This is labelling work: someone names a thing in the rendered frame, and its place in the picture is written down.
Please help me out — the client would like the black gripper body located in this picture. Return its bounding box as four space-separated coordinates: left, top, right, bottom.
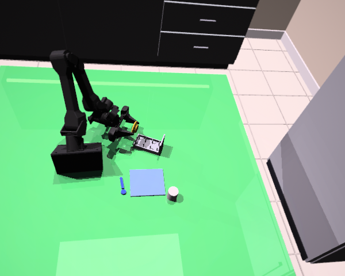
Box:
102 106 129 142

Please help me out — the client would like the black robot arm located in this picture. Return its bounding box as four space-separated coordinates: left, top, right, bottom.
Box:
49 50 120 152

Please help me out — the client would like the dark grey dish rack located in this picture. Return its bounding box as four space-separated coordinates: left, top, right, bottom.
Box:
133 134 165 155

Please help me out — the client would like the yellow round plate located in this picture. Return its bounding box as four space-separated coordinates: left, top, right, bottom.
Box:
131 121 139 133

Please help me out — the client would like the white cylinder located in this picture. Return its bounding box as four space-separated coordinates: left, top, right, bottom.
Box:
167 186 179 201

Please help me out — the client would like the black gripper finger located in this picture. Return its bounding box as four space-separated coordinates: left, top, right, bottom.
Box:
116 127 134 139
125 111 139 124

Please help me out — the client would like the light blue flat rectangular slab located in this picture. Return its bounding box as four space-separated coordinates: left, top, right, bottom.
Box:
130 168 166 197

